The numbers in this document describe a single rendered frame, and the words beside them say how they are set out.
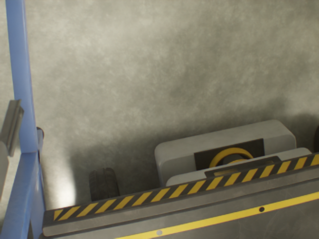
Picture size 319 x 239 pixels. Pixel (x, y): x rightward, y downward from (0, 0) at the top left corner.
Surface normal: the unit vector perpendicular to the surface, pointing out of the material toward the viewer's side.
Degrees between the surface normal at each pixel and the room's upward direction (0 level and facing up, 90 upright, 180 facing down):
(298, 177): 0
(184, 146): 90
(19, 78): 0
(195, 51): 0
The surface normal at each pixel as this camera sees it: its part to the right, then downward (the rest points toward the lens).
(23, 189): -0.03, -0.94
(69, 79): 0.14, 0.32
